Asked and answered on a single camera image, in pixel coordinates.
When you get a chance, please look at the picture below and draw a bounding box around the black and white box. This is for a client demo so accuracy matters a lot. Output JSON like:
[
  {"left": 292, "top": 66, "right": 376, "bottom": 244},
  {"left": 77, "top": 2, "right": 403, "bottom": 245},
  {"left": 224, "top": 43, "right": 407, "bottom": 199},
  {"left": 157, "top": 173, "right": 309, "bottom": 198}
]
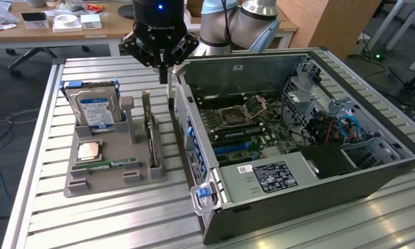
[{"left": 19, "top": 12, "right": 50, "bottom": 30}]

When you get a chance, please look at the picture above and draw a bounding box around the office chair base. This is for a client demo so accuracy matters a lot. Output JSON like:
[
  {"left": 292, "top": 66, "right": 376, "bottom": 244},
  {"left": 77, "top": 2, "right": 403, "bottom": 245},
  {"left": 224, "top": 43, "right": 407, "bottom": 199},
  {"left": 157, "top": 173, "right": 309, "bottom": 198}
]
[{"left": 6, "top": 44, "right": 90, "bottom": 78}]

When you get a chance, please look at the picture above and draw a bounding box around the white cube box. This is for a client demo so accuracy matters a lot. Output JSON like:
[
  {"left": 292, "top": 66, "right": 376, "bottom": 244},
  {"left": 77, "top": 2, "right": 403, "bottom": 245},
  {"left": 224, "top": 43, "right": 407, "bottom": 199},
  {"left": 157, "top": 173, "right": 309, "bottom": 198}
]
[{"left": 80, "top": 14, "right": 102, "bottom": 31}]

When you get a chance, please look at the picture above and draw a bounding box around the green RAM stick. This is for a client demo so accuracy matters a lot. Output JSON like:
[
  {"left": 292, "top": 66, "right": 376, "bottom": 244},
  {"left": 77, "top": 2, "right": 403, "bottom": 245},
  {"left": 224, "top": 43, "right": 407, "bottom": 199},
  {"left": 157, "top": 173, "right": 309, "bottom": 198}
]
[
  {"left": 72, "top": 157, "right": 138, "bottom": 171},
  {"left": 214, "top": 126, "right": 265, "bottom": 140}
]

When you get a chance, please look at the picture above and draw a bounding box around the hard disk with blue carrier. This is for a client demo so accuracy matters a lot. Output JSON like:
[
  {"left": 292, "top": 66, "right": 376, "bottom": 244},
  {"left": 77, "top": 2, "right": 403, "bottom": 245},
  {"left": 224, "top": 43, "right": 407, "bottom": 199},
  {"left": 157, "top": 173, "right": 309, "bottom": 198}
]
[{"left": 60, "top": 77, "right": 122, "bottom": 135}]

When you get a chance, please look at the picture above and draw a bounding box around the black wire bundle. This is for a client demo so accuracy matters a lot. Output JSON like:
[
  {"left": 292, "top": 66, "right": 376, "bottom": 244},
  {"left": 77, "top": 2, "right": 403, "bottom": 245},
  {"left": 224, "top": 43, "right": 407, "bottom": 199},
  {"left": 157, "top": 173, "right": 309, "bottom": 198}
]
[{"left": 288, "top": 115, "right": 337, "bottom": 146}]

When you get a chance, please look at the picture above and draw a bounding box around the grey handle with blue tab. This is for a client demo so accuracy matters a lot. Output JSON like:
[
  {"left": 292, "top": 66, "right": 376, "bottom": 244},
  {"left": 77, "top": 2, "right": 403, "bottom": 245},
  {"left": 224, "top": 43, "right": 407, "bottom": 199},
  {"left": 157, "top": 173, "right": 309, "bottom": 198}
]
[{"left": 189, "top": 178, "right": 218, "bottom": 216}]

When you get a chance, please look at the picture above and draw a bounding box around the red packet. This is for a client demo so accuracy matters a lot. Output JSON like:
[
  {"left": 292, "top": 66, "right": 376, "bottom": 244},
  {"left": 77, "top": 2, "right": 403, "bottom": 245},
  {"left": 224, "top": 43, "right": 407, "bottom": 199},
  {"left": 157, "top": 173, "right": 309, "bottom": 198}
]
[{"left": 85, "top": 3, "right": 106, "bottom": 14}]

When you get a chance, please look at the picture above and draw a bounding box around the perforated metal drive cage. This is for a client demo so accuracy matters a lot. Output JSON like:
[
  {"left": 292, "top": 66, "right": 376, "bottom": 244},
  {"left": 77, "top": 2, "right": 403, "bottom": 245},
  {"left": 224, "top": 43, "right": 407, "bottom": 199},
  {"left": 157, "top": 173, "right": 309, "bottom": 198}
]
[{"left": 281, "top": 75, "right": 336, "bottom": 125}]

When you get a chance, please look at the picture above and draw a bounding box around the grey floor cable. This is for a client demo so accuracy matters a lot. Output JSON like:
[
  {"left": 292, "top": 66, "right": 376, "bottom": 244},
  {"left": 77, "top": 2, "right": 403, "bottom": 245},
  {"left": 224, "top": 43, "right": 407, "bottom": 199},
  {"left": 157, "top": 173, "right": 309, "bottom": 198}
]
[{"left": 0, "top": 108, "right": 38, "bottom": 125}]

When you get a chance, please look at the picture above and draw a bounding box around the blue data wire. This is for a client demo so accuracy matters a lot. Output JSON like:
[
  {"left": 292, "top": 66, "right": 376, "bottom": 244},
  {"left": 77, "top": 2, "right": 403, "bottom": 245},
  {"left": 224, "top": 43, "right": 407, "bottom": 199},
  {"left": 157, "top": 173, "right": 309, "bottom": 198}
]
[{"left": 335, "top": 115, "right": 367, "bottom": 143}]

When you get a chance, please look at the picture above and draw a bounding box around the clear plastic bag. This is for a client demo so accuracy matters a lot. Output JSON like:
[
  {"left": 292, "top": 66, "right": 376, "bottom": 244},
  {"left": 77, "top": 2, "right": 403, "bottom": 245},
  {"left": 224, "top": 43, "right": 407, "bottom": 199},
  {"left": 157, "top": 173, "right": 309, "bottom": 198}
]
[{"left": 0, "top": 1, "right": 21, "bottom": 24}]

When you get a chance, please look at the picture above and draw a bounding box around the metal disk bay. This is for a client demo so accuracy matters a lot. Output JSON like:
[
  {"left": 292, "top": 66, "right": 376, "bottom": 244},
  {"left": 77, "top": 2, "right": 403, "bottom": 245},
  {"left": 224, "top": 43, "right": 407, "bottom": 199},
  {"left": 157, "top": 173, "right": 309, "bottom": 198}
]
[{"left": 339, "top": 136, "right": 401, "bottom": 169}]

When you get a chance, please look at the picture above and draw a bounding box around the PCIe expansion slot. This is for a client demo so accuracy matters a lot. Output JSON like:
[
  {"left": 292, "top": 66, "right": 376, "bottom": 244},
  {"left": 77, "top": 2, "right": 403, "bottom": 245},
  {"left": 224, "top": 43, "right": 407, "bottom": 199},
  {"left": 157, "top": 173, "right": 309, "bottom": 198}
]
[
  {"left": 214, "top": 148, "right": 253, "bottom": 158},
  {"left": 212, "top": 143, "right": 250, "bottom": 154}
]

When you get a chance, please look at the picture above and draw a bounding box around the grey power supply unit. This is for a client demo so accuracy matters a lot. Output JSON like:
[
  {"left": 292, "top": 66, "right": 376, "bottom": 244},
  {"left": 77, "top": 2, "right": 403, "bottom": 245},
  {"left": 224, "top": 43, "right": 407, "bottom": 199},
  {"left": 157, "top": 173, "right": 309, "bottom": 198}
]
[{"left": 217, "top": 151, "right": 321, "bottom": 203}]

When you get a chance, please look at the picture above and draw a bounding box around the green motherboard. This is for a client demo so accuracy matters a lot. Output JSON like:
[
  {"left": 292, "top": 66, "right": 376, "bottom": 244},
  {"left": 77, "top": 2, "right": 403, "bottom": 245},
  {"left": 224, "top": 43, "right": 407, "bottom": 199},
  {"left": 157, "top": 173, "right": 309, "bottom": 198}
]
[{"left": 189, "top": 85, "right": 305, "bottom": 167}]

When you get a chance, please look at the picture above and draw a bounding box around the graphics card with metal bracket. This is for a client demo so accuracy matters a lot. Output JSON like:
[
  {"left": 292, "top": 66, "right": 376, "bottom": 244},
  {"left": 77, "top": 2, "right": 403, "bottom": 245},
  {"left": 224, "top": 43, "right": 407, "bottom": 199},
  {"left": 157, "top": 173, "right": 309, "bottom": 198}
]
[{"left": 140, "top": 90, "right": 164, "bottom": 170}]

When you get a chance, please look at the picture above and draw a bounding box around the dark grey PC case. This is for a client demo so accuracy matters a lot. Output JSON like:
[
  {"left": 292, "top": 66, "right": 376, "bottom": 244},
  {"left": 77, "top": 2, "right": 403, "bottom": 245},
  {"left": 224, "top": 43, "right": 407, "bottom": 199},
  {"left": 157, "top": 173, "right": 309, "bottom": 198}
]
[{"left": 165, "top": 50, "right": 415, "bottom": 246}]

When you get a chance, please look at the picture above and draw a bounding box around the white tape roll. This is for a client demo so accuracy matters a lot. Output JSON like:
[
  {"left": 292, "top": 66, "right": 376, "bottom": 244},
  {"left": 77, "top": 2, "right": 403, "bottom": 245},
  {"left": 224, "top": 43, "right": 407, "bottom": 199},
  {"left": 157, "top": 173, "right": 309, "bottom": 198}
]
[{"left": 53, "top": 14, "right": 77, "bottom": 26}]

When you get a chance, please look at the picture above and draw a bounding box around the grey parts rack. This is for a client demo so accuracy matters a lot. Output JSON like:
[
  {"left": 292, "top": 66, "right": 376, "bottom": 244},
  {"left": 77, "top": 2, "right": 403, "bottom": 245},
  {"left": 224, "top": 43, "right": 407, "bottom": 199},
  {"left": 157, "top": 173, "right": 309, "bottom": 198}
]
[{"left": 62, "top": 95, "right": 170, "bottom": 198}]

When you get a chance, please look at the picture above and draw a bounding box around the red wire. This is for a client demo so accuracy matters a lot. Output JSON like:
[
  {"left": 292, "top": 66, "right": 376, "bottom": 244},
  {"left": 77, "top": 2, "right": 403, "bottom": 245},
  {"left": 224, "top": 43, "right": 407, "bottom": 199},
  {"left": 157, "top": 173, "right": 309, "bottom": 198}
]
[{"left": 323, "top": 119, "right": 336, "bottom": 143}]

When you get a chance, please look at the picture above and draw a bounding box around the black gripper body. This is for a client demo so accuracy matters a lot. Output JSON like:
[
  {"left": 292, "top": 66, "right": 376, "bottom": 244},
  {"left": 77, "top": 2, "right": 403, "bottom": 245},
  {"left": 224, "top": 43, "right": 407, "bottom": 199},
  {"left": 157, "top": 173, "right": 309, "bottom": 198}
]
[{"left": 129, "top": 0, "right": 189, "bottom": 52}]

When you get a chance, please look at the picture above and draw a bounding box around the wooden cabinet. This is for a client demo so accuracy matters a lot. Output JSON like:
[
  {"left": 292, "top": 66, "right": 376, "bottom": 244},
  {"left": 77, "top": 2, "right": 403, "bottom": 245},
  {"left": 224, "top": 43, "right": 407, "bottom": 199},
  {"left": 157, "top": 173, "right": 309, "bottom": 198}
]
[{"left": 272, "top": 0, "right": 383, "bottom": 61}]

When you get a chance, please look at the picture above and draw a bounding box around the white table frame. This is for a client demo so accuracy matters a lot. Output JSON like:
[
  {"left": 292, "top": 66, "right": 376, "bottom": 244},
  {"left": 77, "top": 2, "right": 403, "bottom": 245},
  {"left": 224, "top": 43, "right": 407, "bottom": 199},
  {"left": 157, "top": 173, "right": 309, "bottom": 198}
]
[{"left": 363, "top": 0, "right": 415, "bottom": 71}]

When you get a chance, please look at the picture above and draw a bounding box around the black RAM slots bank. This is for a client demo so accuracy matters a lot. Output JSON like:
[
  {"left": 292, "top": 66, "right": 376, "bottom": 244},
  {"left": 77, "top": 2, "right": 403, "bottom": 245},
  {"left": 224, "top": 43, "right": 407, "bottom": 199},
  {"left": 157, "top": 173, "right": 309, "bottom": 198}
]
[
  {"left": 193, "top": 92, "right": 245, "bottom": 109},
  {"left": 206, "top": 121, "right": 265, "bottom": 143}
]

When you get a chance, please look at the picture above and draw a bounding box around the flat white box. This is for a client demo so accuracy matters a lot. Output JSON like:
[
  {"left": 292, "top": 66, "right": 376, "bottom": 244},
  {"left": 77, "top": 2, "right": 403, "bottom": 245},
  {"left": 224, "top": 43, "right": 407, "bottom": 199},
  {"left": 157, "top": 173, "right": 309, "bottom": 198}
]
[{"left": 52, "top": 18, "right": 84, "bottom": 34}]

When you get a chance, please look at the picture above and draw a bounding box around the beige case handle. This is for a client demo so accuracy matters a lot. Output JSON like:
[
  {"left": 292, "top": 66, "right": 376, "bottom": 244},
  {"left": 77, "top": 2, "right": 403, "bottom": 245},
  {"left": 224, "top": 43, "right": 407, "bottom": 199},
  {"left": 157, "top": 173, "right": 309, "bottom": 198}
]
[{"left": 166, "top": 62, "right": 188, "bottom": 101}]

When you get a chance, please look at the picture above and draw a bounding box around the blue floor cable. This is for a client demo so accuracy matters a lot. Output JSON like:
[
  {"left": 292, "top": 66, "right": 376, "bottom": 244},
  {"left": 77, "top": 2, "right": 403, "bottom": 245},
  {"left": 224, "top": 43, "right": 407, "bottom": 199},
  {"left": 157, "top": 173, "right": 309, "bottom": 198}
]
[{"left": 0, "top": 124, "right": 13, "bottom": 223}]

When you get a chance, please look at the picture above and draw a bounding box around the stack of papers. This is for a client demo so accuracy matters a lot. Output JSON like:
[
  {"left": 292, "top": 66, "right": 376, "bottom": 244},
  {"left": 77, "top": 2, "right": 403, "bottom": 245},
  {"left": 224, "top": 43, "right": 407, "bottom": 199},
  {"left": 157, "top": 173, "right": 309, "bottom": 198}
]
[{"left": 185, "top": 16, "right": 202, "bottom": 31}]

